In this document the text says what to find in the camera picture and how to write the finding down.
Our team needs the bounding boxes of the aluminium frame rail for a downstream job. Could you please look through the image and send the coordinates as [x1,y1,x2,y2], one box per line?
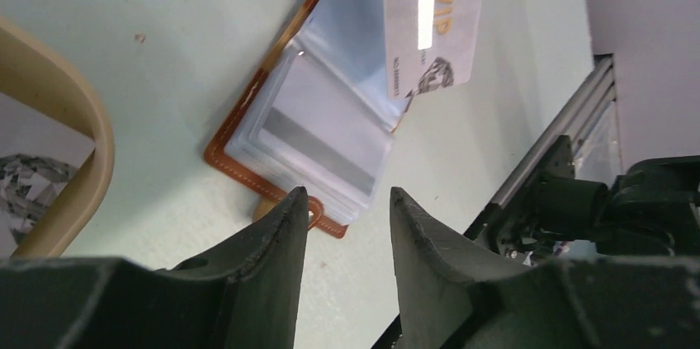
[490,54,617,206]

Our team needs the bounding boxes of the brown leather card holder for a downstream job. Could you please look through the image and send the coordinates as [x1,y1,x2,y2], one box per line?
[204,0,409,238]

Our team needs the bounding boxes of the silver VIP diamond card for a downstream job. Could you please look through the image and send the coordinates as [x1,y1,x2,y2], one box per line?
[383,0,483,100]

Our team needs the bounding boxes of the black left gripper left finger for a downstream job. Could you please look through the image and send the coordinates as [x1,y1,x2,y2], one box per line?
[1,187,309,348]

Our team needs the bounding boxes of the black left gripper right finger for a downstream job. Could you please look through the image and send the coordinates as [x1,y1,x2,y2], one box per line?
[390,187,699,348]

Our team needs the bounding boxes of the beige plastic card tray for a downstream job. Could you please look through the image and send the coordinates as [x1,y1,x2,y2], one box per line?
[1,19,116,258]

